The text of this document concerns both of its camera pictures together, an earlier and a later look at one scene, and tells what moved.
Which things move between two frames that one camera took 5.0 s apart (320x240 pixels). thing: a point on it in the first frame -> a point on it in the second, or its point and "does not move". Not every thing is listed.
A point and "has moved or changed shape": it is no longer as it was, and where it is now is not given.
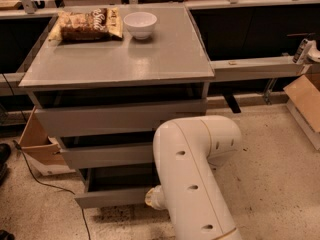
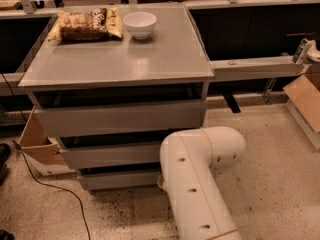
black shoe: x=5 y=152 does not move
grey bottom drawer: x=115 y=187 has moved or changed shape
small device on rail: x=307 y=50 does not move
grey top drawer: x=110 y=111 does not move
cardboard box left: x=40 y=150 does not move
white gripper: x=156 y=195 -> x=161 y=183
